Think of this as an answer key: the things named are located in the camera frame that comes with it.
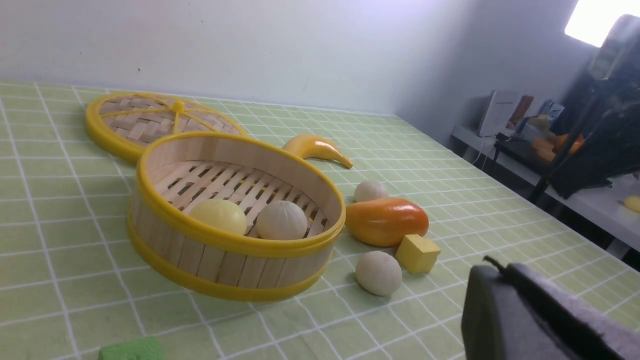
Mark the yellow toy banana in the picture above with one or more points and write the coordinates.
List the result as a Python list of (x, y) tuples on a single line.
[(308, 145)]

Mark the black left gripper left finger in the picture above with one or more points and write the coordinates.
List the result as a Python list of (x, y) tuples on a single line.
[(507, 317)]

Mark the yellow wooden cube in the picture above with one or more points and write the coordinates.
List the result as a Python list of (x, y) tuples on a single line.
[(417, 254)]

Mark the white bun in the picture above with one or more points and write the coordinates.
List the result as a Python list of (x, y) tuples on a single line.
[(369, 190), (378, 273), (281, 220)]

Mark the bamboo steamer tray yellow rim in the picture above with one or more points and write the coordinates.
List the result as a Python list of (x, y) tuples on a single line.
[(177, 172)]

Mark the orange toy mango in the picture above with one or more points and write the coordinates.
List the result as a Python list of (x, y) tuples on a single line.
[(384, 222)]

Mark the yellow bun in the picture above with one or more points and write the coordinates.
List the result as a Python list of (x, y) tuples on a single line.
[(221, 214)]

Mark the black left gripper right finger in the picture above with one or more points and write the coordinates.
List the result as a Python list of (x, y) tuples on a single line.
[(581, 332)]

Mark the black light stand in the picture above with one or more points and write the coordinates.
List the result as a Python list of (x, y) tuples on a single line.
[(604, 140)]

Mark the green wooden cube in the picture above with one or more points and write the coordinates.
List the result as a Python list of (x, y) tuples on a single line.
[(145, 348)]

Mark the woven bamboo steamer lid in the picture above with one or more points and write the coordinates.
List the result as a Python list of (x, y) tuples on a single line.
[(125, 123)]

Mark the green checkered tablecloth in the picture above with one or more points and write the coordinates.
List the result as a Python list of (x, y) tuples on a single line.
[(71, 282)]

